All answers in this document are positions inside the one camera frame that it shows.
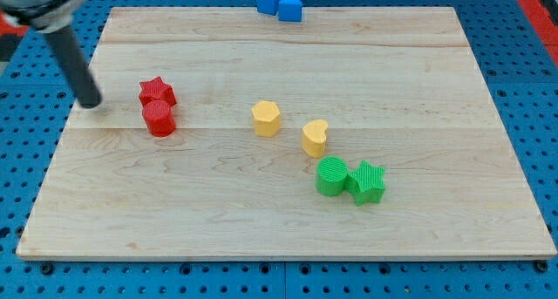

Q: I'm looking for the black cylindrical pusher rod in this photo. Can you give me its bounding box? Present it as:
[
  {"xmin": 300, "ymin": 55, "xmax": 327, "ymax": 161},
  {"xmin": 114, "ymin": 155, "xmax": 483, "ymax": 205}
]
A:
[{"xmin": 44, "ymin": 25, "xmax": 102, "ymax": 109}]

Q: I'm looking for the wooden board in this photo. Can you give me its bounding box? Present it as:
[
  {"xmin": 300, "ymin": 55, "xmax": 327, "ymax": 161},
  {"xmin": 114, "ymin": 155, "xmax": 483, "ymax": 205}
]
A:
[{"xmin": 17, "ymin": 7, "xmax": 556, "ymax": 262}]

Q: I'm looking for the yellow hexagon block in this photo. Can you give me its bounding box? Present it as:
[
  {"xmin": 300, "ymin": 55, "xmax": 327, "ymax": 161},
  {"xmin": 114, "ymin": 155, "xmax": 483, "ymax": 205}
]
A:
[{"xmin": 251, "ymin": 100, "xmax": 282, "ymax": 138}]

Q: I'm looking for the red star block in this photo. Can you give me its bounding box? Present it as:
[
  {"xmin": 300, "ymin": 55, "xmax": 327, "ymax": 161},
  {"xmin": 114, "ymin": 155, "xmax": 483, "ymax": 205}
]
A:
[{"xmin": 139, "ymin": 77, "xmax": 177, "ymax": 106}]

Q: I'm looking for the red cylinder block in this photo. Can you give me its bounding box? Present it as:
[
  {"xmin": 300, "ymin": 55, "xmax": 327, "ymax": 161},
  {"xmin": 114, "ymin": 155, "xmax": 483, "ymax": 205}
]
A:
[{"xmin": 142, "ymin": 100, "xmax": 176, "ymax": 137}]

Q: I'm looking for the blue triangular block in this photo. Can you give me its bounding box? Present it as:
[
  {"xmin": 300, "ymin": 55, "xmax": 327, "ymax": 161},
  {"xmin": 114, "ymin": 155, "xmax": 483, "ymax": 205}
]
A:
[{"xmin": 278, "ymin": 0, "xmax": 303, "ymax": 22}]

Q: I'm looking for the yellow heart block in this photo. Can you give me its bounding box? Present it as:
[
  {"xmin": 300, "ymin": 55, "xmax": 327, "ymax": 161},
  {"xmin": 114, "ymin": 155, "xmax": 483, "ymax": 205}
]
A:
[{"xmin": 301, "ymin": 119, "xmax": 329, "ymax": 158}]

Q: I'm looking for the green cylinder block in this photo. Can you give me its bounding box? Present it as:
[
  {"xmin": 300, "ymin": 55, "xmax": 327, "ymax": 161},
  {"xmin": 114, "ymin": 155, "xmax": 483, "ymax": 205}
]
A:
[{"xmin": 315, "ymin": 156, "xmax": 348, "ymax": 196}]

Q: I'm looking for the green star block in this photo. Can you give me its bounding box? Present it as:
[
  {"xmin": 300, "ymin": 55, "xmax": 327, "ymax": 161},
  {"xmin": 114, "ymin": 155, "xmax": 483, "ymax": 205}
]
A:
[{"xmin": 344, "ymin": 160, "xmax": 386, "ymax": 206}]

